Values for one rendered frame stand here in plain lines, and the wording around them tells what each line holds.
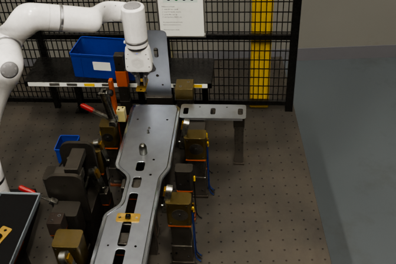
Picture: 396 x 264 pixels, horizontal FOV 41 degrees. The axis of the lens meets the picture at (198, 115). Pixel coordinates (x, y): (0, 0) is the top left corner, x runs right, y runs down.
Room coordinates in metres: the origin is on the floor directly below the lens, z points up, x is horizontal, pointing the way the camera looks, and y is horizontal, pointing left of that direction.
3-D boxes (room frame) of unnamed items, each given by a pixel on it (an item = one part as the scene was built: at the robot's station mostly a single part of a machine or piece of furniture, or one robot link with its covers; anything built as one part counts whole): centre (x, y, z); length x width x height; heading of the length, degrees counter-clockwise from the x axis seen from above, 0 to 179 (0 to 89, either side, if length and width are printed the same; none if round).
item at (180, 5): (2.25, 0.05, 1.30); 0.23 x 0.02 x 0.31; 84
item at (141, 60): (1.71, 0.21, 1.38); 0.10 x 0.07 x 0.11; 84
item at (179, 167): (1.50, 0.05, 0.84); 0.10 x 0.05 x 0.29; 84
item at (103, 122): (1.73, 0.39, 0.87); 0.10 x 0.07 x 0.35; 84
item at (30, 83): (2.17, 0.36, 1.02); 0.90 x 0.22 x 0.03; 84
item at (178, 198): (1.29, 0.07, 0.87); 0.12 x 0.07 x 0.35; 84
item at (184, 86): (1.97, 0.05, 0.88); 0.08 x 0.08 x 0.36; 84
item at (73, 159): (1.37, 0.46, 0.95); 0.18 x 0.13 x 0.49; 174
